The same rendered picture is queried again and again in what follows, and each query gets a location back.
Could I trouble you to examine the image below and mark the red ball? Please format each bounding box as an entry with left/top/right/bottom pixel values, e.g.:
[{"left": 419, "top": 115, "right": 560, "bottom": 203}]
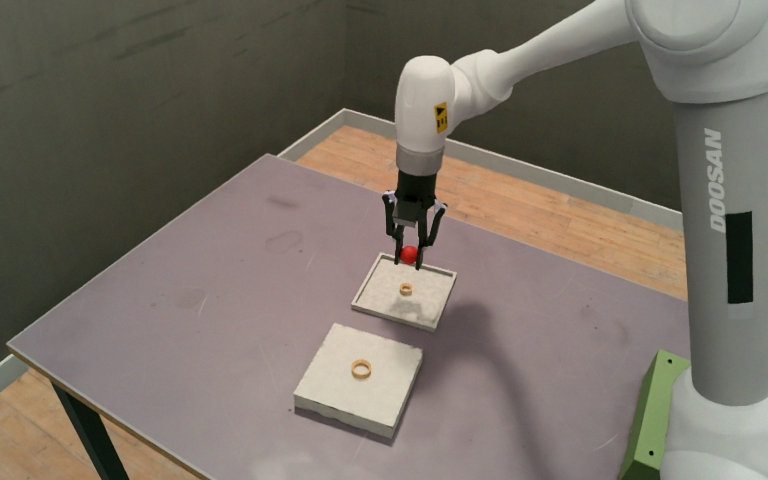
[{"left": 400, "top": 246, "right": 417, "bottom": 265}]

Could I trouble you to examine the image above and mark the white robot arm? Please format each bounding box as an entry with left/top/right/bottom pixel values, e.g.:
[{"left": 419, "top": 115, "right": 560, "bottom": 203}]
[{"left": 395, "top": 0, "right": 768, "bottom": 480}]

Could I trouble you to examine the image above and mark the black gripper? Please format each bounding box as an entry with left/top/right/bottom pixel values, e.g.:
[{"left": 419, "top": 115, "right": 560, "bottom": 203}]
[{"left": 382, "top": 169, "right": 448, "bottom": 271}]

